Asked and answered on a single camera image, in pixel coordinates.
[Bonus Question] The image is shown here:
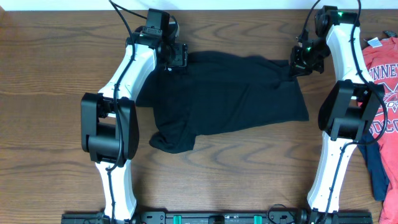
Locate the black polo shirt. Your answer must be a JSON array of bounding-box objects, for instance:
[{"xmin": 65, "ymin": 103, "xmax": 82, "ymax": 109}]
[{"xmin": 136, "ymin": 51, "xmax": 309, "ymax": 154}]

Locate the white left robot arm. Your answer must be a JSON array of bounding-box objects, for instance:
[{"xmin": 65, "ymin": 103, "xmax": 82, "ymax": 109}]
[{"xmin": 81, "ymin": 33, "xmax": 187, "ymax": 223}]

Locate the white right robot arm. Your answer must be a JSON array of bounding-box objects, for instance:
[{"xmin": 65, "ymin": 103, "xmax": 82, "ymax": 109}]
[{"xmin": 290, "ymin": 6, "xmax": 387, "ymax": 217}]

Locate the red printed t-shirt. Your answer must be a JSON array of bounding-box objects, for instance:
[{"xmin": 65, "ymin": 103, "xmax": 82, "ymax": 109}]
[{"xmin": 363, "ymin": 37, "xmax": 397, "ymax": 223}]

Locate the navy blue garment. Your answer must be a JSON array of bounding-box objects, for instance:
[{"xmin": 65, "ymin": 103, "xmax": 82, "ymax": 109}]
[{"xmin": 358, "ymin": 143, "xmax": 390, "ymax": 202}]

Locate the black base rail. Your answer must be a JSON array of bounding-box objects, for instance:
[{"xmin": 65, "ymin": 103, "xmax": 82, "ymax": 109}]
[{"xmin": 61, "ymin": 209, "xmax": 373, "ymax": 224}]

